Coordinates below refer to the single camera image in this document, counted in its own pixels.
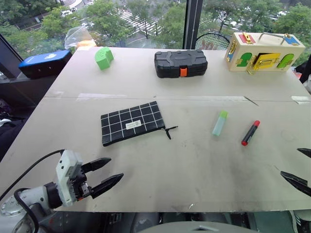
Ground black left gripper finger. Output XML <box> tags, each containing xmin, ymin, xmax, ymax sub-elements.
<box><xmin>81</xmin><ymin>157</ymin><xmax>112</xmax><ymax>174</ymax></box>
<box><xmin>90</xmin><ymin>173</ymin><xmax>124</xmax><ymax>200</ymax></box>

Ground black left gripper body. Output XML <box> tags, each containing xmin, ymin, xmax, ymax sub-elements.
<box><xmin>70</xmin><ymin>167</ymin><xmax>93</xmax><ymax>201</ymax></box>

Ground black grid pencil pouch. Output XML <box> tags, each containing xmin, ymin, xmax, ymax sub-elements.
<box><xmin>100</xmin><ymin>100</ymin><xmax>178</xmax><ymax>147</ymax></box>

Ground black plastic tool case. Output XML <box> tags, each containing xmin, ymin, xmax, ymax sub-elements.
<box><xmin>154</xmin><ymin>49</ymin><xmax>208</xmax><ymax>79</ymax></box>

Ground red black marker pen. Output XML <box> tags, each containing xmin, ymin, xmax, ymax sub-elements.
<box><xmin>241</xmin><ymin>120</ymin><xmax>261</xmax><ymax>146</ymax></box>

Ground green glue stick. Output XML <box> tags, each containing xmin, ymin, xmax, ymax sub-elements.
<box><xmin>212</xmin><ymin>110</ymin><xmax>229</xmax><ymax>136</ymax></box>

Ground green plastic block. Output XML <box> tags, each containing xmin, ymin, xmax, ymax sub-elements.
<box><xmin>94</xmin><ymin>47</ymin><xmax>115</xmax><ymax>71</ymax></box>

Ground wooden lock activity box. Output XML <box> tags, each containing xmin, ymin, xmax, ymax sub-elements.
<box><xmin>224</xmin><ymin>32</ymin><xmax>306</xmax><ymax>75</ymax></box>

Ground blue black device box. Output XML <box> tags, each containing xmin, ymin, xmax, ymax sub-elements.
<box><xmin>18</xmin><ymin>50</ymin><xmax>73</xmax><ymax>80</ymax></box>

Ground clear plastic bag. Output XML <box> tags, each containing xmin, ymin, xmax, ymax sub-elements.
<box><xmin>64</xmin><ymin>26</ymin><xmax>94</xmax><ymax>48</ymax></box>

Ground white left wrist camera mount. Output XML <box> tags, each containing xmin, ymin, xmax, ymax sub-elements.
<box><xmin>55</xmin><ymin>150</ymin><xmax>83</xmax><ymax>207</ymax></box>

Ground black window frame post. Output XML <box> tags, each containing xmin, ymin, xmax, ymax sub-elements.
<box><xmin>182</xmin><ymin>0</ymin><xmax>204</xmax><ymax>50</ymax></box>

